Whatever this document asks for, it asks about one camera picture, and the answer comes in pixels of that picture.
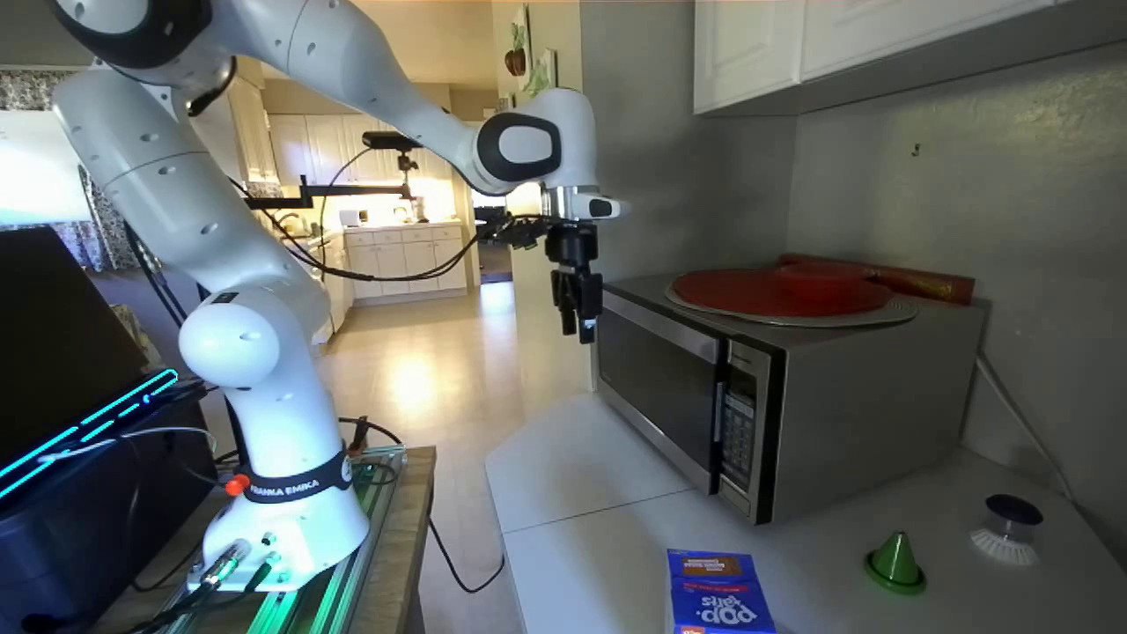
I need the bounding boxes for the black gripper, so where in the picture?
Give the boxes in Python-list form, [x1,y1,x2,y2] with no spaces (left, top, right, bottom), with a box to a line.
[541,218,606,348]

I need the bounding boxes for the stainless steel microwave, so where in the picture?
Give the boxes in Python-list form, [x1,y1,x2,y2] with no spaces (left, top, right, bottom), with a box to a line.
[591,270,993,530]

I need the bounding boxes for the red round mat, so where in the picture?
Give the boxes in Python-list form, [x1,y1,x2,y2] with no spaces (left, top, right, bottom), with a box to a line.
[668,266,894,322]

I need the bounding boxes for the background kitchen counter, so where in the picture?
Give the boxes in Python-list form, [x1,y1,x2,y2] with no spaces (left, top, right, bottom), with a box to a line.
[333,218,479,300]

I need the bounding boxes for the red bowl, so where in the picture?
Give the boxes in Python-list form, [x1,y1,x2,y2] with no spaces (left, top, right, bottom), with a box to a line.
[775,256,874,295]

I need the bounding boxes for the robot mounting table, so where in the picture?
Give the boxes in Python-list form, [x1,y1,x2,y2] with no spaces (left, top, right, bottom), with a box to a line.
[91,445,440,634]

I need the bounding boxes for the blue printed box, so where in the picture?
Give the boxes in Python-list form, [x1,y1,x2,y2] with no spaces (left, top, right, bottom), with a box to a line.
[667,547,781,634]

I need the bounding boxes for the green cone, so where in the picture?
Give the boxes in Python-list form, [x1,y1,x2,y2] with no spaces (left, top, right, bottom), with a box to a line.
[863,530,931,596]

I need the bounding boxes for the small jar with dark lid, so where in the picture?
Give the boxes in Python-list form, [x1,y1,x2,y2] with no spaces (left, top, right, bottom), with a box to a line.
[967,490,1045,570]

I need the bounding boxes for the black monitor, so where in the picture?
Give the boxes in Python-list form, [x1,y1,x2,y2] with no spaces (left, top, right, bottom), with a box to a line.
[0,226,157,472]

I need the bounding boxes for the black box with cyan light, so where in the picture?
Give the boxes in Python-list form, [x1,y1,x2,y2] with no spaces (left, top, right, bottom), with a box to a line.
[0,367,221,634]

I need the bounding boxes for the patterned curtain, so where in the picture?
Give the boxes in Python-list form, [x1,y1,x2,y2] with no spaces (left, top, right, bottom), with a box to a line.
[0,68,132,275]

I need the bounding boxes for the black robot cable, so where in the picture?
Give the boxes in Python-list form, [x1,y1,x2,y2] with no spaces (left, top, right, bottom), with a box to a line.
[224,172,485,288]

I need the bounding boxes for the wall decoration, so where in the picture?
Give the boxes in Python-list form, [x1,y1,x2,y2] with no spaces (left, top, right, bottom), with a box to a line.
[502,5,563,110]

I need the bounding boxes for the black camera stand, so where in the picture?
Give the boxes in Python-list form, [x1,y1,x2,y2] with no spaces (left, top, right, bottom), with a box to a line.
[242,128,427,218]

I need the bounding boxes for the black floor cable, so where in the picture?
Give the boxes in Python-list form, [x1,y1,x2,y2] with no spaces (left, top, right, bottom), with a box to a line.
[333,411,510,599]

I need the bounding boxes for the white wall cabinets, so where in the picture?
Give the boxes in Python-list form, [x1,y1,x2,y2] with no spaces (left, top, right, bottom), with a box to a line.
[690,0,1127,119]

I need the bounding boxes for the white power cord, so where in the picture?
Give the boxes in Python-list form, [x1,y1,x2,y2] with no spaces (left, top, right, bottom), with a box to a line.
[967,348,1076,510]

